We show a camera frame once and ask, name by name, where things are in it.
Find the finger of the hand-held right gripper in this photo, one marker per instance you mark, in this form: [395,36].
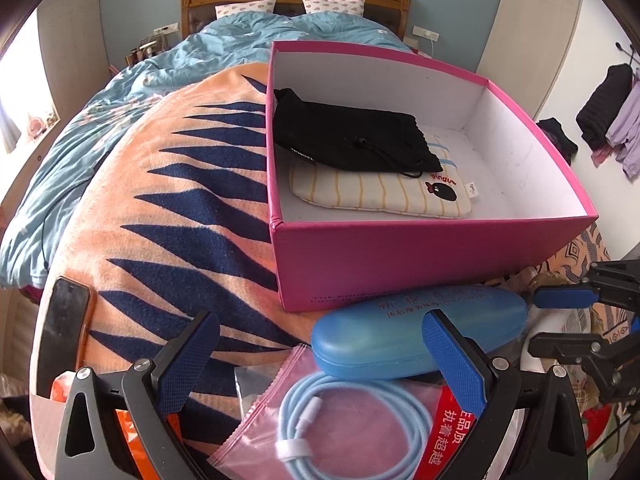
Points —
[565,296]
[575,347]

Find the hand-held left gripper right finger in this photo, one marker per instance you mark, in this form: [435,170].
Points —
[455,360]

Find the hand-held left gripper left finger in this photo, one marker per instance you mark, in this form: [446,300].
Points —
[190,360]

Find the blue glasses case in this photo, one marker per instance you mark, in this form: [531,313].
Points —
[375,340]

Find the pink cardboard box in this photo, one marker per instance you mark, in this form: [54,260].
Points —
[400,260]

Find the striped zipper pouch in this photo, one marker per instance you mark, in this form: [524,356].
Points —
[375,192]

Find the white lotion bottle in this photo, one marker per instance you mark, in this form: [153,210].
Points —
[550,320]

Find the red packet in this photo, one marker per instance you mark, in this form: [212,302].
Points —
[445,440]

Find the orange snack packet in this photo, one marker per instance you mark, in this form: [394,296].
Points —
[132,455]

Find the smartphone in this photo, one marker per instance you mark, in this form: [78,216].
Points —
[62,330]

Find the dark clothes pile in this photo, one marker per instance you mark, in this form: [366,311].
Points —
[557,137]

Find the orange patterned blanket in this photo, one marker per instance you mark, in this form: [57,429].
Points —
[175,185]

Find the black jacket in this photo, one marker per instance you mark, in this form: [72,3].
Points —
[602,105]

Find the black coat hooks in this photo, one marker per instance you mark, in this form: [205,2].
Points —
[627,55]

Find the pink ornament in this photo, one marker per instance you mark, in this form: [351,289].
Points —
[36,125]

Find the bedside bottles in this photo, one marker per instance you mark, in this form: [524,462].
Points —
[144,50]

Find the blue floral duvet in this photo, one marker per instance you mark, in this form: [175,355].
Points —
[225,40]

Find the white spotted pillow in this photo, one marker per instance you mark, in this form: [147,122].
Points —
[245,8]
[334,6]

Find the white wall socket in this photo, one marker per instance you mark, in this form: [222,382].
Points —
[166,28]
[426,33]

